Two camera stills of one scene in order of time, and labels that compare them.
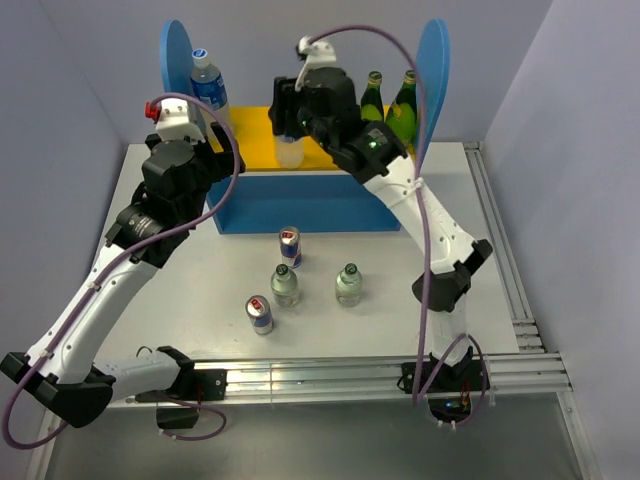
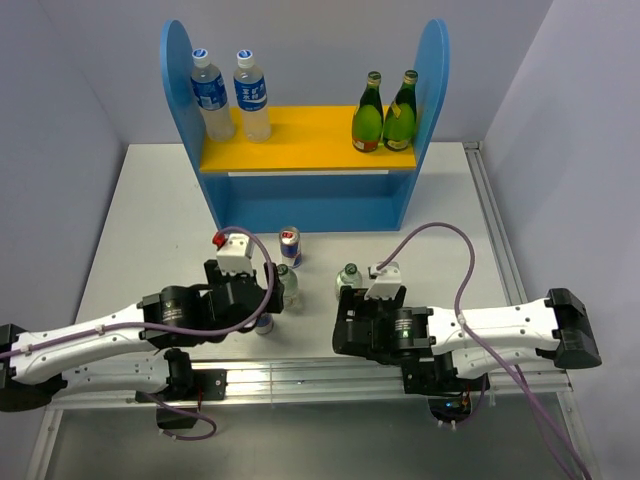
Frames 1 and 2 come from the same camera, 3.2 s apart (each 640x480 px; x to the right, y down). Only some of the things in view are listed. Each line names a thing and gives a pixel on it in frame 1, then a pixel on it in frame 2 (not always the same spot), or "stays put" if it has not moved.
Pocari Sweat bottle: (290, 151) -> (251, 99)
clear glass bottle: (348, 286) stays put
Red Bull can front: (258, 308) stays put
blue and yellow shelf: (322, 197) stays put
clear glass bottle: (285, 287) stays put
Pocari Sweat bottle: (206, 83) stays put
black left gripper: (222, 162) -> (216, 277)
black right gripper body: (317, 129) -> (366, 309)
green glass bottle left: (371, 105) stays put
